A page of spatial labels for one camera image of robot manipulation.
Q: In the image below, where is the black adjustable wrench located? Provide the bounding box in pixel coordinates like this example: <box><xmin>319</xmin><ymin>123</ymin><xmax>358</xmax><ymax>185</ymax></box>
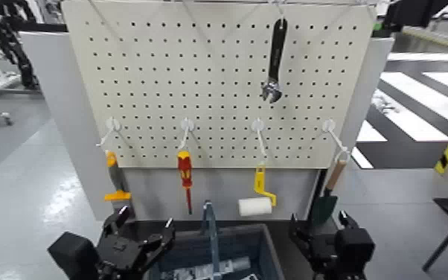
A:
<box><xmin>261</xmin><ymin>17</ymin><xmax>289</xmax><ymax>104</ymax></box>

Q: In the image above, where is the green trowel wooden handle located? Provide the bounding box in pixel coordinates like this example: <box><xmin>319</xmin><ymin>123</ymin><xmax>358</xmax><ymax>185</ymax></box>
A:
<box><xmin>310</xmin><ymin>159</ymin><xmax>348</xmax><ymax>227</ymax></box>

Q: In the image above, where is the metal wire wrench hook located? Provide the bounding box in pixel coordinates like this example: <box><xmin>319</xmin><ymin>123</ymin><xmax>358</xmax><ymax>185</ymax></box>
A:
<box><xmin>271</xmin><ymin>0</ymin><xmax>288</xmax><ymax>25</ymax></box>

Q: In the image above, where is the white backing panel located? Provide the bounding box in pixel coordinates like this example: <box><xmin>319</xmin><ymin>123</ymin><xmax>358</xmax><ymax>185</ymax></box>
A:
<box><xmin>19</xmin><ymin>31</ymin><xmax>395</xmax><ymax>222</ymax></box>

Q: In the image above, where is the silver metal part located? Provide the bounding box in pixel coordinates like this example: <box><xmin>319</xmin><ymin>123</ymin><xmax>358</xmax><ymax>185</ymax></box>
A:
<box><xmin>161</xmin><ymin>255</ymin><xmax>253</xmax><ymax>280</ymax></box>

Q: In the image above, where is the beige perforated pegboard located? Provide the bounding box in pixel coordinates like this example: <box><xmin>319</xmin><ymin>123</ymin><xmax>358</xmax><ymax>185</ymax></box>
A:
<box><xmin>60</xmin><ymin>0</ymin><xmax>377</xmax><ymax>170</ymax></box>

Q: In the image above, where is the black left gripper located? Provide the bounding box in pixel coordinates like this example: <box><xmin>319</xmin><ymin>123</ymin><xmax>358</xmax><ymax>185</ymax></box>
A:
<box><xmin>97</xmin><ymin>205</ymin><xmax>176</xmax><ymax>280</ymax></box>

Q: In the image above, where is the white pegboard hook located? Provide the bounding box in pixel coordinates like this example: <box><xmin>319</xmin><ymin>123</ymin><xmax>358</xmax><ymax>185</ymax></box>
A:
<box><xmin>322</xmin><ymin>118</ymin><xmax>352</xmax><ymax>163</ymax></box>
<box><xmin>95</xmin><ymin>116</ymin><xmax>123</xmax><ymax>149</ymax></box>
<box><xmin>250</xmin><ymin>118</ymin><xmax>269</xmax><ymax>165</ymax></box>
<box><xmin>176</xmin><ymin>117</ymin><xmax>196</xmax><ymax>151</ymax></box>

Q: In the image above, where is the orange grey handled scraper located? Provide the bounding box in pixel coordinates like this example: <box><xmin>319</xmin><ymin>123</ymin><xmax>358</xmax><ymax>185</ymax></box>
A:
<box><xmin>103</xmin><ymin>150</ymin><xmax>133</xmax><ymax>208</ymax></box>

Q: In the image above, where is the yellow handled white paint roller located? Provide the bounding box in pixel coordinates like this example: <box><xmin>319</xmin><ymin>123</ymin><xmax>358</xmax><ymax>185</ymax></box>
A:
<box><xmin>237</xmin><ymin>165</ymin><xmax>278</xmax><ymax>217</ymax></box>

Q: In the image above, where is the black cable chain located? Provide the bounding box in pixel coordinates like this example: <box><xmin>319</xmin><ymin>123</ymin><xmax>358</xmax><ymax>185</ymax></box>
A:
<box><xmin>0</xmin><ymin>0</ymin><xmax>40</xmax><ymax>91</ymax></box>

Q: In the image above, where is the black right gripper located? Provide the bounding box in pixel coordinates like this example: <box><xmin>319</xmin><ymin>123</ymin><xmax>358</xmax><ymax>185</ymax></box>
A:
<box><xmin>289</xmin><ymin>209</ymin><xmax>360</xmax><ymax>280</ymax></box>

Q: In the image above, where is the red yellow screwdriver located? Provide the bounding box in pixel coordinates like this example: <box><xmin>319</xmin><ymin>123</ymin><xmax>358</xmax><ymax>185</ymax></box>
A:
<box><xmin>176</xmin><ymin>150</ymin><xmax>193</xmax><ymax>215</ymax></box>

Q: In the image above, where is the blue-grey plastic crate with handle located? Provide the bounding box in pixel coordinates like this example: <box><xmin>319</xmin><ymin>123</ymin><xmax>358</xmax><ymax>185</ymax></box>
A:
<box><xmin>145</xmin><ymin>200</ymin><xmax>286</xmax><ymax>280</ymax></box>

